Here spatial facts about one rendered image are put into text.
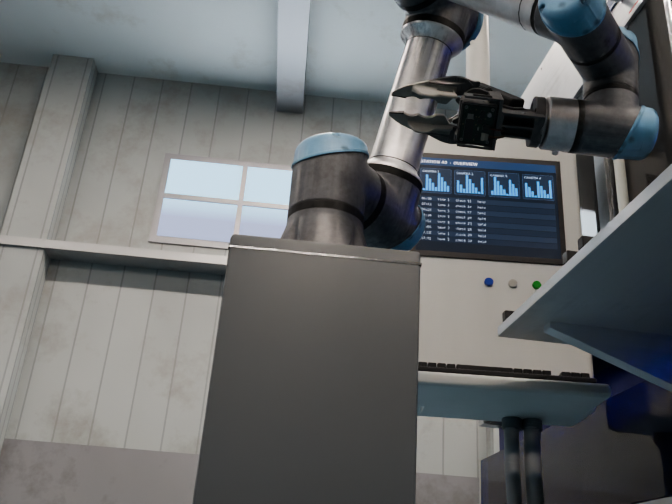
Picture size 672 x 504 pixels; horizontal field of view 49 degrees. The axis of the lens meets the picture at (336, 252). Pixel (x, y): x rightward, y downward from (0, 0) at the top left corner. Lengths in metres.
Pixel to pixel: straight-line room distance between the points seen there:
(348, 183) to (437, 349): 0.80
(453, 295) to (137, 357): 3.37
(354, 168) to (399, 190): 0.12
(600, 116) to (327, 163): 0.39
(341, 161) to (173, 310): 4.00
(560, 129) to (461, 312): 0.87
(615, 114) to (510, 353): 0.89
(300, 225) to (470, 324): 0.87
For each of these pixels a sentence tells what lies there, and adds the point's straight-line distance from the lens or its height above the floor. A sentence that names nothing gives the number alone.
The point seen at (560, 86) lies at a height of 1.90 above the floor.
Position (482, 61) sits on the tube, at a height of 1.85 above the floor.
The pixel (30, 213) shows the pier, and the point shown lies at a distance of 5.35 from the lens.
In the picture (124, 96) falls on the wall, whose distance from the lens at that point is 5.93.
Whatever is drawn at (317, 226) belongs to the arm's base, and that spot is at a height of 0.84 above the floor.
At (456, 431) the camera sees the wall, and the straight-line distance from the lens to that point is 4.92.
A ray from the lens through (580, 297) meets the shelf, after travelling 1.32.
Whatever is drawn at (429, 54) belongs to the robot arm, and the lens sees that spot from 1.32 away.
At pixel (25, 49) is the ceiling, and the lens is 6.12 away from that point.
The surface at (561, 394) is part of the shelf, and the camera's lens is 1.60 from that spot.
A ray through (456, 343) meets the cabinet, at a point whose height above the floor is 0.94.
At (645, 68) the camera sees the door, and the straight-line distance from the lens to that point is 2.05.
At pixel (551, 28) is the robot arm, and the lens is 1.04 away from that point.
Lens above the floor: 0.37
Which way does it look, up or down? 25 degrees up
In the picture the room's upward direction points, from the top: 4 degrees clockwise
